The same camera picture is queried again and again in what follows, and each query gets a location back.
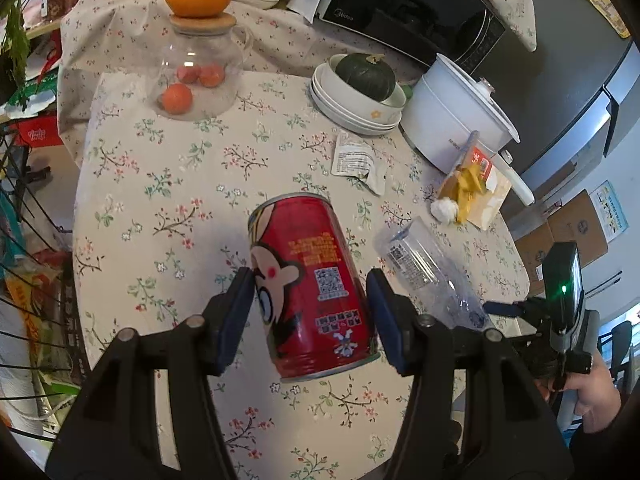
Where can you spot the yellow snack bag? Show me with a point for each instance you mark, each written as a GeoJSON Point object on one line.
{"type": "Point", "coordinates": [467, 187]}

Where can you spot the grey refrigerator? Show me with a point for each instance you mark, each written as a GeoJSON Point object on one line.
{"type": "Point", "coordinates": [565, 85]}

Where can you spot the small green round object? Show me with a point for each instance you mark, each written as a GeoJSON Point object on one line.
{"type": "Point", "coordinates": [407, 92]}

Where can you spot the cardboard box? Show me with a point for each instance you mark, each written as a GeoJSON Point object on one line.
{"type": "Point", "coordinates": [532, 255]}
{"type": "Point", "coordinates": [580, 225]}

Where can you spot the white electric pot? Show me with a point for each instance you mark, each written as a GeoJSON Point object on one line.
{"type": "Point", "coordinates": [440, 115]}

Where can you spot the garlic bulb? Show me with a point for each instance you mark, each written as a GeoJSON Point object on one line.
{"type": "Point", "coordinates": [445, 209]}

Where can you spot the clear plastic bottle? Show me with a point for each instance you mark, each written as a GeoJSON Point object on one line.
{"type": "Point", "coordinates": [425, 265]}

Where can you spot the person's right hand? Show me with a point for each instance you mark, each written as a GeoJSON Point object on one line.
{"type": "Point", "coordinates": [597, 390]}

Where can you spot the small orange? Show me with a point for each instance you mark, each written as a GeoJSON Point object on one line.
{"type": "Point", "coordinates": [176, 97]}
{"type": "Point", "coordinates": [189, 73]}
{"type": "Point", "coordinates": [211, 74]}

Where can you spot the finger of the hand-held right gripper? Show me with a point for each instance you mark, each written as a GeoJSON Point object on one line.
{"type": "Point", "coordinates": [502, 308]}

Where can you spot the black office chair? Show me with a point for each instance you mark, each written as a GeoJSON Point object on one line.
{"type": "Point", "coordinates": [617, 345]}

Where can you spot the white printed sachet wrapper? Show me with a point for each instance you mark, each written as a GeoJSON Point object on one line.
{"type": "Point", "coordinates": [352, 160]}

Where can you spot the red bag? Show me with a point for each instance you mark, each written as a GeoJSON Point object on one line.
{"type": "Point", "coordinates": [35, 132]}

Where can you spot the green plant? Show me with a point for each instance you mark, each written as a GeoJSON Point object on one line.
{"type": "Point", "coordinates": [15, 45]}

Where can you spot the red drink can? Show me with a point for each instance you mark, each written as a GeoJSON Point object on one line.
{"type": "Point", "coordinates": [310, 270]}

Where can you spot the green pumpkin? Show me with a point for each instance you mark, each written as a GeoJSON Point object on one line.
{"type": "Point", "coordinates": [365, 76]}

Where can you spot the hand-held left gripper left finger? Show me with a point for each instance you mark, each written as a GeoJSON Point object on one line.
{"type": "Point", "coordinates": [235, 320]}

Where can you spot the stack of white bowls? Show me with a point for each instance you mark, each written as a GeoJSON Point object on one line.
{"type": "Point", "coordinates": [350, 120]}

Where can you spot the small floral cloth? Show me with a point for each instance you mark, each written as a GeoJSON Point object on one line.
{"type": "Point", "coordinates": [120, 25]}

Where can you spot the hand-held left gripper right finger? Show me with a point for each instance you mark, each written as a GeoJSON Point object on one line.
{"type": "Point", "coordinates": [385, 325]}

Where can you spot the glass jar with cork lid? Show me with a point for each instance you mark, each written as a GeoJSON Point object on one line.
{"type": "Point", "coordinates": [200, 45]}

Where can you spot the person's right forearm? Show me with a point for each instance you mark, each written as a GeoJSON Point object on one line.
{"type": "Point", "coordinates": [610, 450]}

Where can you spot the black microwave oven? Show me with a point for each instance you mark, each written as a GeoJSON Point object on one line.
{"type": "Point", "coordinates": [400, 5]}

